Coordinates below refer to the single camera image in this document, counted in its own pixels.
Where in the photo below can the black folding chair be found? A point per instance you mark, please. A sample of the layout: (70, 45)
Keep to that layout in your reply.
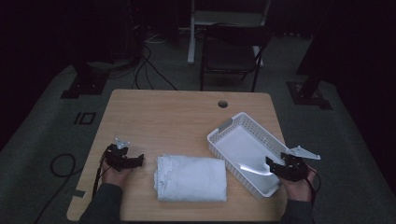
(232, 56)

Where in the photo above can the white cloth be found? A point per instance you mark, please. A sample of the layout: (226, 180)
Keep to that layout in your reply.
(191, 178)

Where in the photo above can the white plastic basket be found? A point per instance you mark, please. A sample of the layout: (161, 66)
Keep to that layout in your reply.
(236, 146)

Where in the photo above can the white desk frame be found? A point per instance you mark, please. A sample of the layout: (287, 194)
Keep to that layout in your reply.
(193, 37)

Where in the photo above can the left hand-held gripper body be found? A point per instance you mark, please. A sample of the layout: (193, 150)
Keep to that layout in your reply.
(116, 155)

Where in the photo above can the person's right hand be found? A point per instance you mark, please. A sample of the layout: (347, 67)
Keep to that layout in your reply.
(299, 189)

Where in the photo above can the person's left hand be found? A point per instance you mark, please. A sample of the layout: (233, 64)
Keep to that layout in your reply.
(115, 178)

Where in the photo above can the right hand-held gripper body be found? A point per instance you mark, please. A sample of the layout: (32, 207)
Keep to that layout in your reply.
(294, 168)

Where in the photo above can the black stand base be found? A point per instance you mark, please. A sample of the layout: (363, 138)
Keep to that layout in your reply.
(308, 95)
(84, 85)

